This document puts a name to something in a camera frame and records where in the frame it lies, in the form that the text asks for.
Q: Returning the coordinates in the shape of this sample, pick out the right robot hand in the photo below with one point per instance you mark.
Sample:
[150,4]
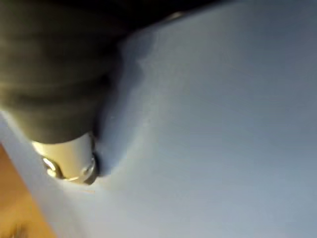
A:
[54,74]

